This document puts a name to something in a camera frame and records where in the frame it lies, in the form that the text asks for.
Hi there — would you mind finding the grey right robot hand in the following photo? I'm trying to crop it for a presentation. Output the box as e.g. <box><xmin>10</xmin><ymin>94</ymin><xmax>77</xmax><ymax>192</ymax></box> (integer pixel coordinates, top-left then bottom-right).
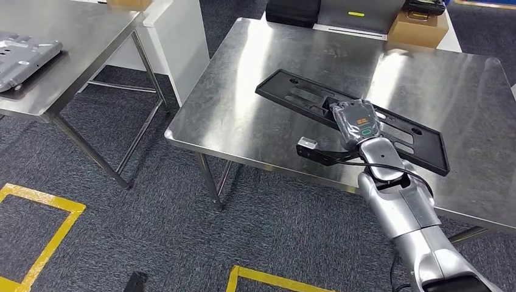
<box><xmin>329</xmin><ymin>100</ymin><xmax>382</xmax><ymax>151</ymax></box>

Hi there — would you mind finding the black license plate frame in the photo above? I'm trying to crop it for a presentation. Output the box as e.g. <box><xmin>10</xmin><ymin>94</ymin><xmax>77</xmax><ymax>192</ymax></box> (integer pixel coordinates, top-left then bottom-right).
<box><xmin>255</xmin><ymin>68</ymin><xmax>451</xmax><ymax>177</ymax></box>

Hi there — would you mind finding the grey flat panel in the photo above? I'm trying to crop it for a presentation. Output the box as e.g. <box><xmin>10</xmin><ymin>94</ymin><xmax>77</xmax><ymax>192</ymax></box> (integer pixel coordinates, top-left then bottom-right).
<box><xmin>314</xmin><ymin>0</ymin><xmax>406</xmax><ymax>35</ymax></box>

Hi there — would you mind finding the cardboard box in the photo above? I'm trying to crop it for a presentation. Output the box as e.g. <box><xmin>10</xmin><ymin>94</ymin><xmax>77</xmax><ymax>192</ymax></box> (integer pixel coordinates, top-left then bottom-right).
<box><xmin>388</xmin><ymin>10</ymin><xmax>450</xmax><ymax>49</ymax></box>
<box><xmin>106</xmin><ymin>0</ymin><xmax>153</xmax><ymax>12</ymax></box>

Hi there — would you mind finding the stainless steel table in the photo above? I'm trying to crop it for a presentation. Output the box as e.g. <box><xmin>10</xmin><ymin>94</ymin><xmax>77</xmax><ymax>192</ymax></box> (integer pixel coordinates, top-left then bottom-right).
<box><xmin>0</xmin><ymin>0</ymin><xmax>170</xmax><ymax>190</ymax></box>
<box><xmin>164</xmin><ymin>16</ymin><xmax>516</xmax><ymax>246</ymax></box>

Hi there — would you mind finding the black carrying case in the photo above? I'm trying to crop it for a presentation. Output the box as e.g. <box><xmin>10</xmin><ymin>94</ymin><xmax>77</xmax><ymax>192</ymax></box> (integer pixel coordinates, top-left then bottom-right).
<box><xmin>265</xmin><ymin>0</ymin><xmax>322</xmax><ymax>28</ymax></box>

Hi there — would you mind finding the black handheld device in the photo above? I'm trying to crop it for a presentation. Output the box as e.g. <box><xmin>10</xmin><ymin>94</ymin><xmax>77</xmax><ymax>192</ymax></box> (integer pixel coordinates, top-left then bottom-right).
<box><xmin>402</xmin><ymin>0</ymin><xmax>446</xmax><ymax>17</ymax></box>

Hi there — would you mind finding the yellow floor tape square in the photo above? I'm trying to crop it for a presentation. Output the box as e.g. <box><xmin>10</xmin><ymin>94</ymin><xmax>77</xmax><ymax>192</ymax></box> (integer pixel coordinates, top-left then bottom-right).
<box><xmin>225</xmin><ymin>265</ymin><xmax>337</xmax><ymax>292</ymax></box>

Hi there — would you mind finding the grey stamped metal plate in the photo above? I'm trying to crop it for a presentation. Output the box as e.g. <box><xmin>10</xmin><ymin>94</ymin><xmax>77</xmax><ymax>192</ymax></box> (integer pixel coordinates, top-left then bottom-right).
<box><xmin>0</xmin><ymin>30</ymin><xmax>64</xmax><ymax>94</ymax></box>

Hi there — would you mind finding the black right wrist camera bracket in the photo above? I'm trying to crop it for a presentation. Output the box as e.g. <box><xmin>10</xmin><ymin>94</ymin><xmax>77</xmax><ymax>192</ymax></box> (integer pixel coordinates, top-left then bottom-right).
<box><xmin>296</xmin><ymin>144</ymin><xmax>364</xmax><ymax>167</ymax></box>

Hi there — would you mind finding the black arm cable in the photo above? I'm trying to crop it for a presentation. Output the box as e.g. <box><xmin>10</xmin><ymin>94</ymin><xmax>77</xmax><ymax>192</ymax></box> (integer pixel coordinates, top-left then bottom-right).
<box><xmin>336</xmin><ymin>159</ymin><xmax>434</xmax><ymax>292</ymax></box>

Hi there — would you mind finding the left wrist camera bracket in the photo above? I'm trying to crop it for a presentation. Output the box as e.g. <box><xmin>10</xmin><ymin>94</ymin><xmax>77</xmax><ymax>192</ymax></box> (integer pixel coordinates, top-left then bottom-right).
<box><xmin>122</xmin><ymin>271</ymin><xmax>150</xmax><ymax>292</ymax></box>

